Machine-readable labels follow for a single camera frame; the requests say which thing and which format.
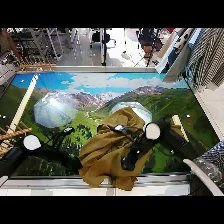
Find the brown garment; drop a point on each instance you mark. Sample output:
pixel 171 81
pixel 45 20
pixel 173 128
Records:
pixel 103 156

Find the person's forearm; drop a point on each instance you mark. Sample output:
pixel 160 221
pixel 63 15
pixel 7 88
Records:
pixel 8 41

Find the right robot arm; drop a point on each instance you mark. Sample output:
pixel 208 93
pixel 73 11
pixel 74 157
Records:
pixel 173 138

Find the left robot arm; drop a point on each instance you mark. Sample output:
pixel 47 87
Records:
pixel 13 160

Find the pale grey garment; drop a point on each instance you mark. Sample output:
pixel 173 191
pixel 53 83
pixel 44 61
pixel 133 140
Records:
pixel 176 65

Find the striped shirt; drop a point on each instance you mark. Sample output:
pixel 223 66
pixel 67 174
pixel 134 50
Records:
pixel 208 56

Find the blue white patterned garment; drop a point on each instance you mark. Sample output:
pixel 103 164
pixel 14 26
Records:
pixel 213 160

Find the silver frame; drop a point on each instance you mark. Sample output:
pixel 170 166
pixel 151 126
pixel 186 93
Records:
pixel 66 186

